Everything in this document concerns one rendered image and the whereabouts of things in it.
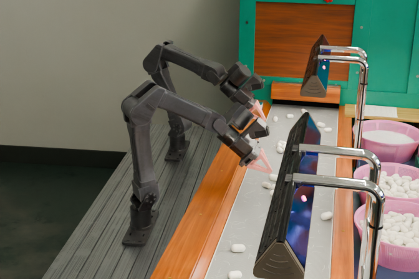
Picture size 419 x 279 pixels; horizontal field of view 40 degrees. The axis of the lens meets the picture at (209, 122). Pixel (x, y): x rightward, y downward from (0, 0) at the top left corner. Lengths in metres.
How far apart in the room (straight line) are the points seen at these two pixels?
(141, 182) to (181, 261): 0.32
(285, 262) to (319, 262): 0.63
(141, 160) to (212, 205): 0.25
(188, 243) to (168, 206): 0.39
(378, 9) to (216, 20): 1.14
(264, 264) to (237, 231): 0.72
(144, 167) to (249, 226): 0.35
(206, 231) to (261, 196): 0.31
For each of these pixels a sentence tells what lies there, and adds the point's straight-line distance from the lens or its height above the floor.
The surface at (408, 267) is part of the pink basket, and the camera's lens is 1.68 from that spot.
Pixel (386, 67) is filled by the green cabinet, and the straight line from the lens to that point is 2.63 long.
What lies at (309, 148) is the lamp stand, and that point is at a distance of 1.24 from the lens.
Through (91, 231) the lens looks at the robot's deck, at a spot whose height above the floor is 0.67.
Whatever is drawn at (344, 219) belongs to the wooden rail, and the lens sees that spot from 1.71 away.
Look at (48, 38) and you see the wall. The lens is 3.70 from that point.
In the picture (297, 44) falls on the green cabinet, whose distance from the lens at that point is 2.61.
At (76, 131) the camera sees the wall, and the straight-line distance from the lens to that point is 3.81.
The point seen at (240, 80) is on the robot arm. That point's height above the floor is 1.01.
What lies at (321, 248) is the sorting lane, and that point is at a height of 0.74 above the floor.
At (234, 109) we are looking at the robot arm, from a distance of 1.79.
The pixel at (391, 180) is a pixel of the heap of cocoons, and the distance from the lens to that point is 2.02.
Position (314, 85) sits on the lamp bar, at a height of 1.08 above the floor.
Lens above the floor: 1.59
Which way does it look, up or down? 20 degrees down
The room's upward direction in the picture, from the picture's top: straight up
